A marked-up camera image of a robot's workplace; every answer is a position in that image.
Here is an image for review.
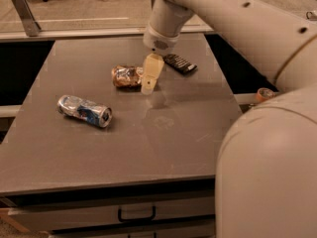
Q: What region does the grey drawer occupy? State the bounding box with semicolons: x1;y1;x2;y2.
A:
9;195;215;231
49;220;216;238

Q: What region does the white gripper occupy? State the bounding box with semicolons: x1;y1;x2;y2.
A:
141;25;179;95

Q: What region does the orange soda can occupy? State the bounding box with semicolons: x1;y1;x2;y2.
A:
111;65;144;87

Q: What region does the black chocolate bar wrapper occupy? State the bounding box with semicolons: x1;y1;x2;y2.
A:
163;54;197;74

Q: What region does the grey lower drawer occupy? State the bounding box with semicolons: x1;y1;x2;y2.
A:
49;220;216;238

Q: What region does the crushed blue soda can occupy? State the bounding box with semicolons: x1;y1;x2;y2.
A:
57;95;112;128

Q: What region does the left metal bracket post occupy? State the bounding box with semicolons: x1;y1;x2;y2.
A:
11;0;41;37

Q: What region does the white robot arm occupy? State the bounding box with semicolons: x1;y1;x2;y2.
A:
144;0;317;238

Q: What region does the roll of masking tape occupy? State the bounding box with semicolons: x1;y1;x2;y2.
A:
256;87;275;102

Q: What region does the grey upper drawer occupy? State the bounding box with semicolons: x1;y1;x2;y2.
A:
9;195;215;231

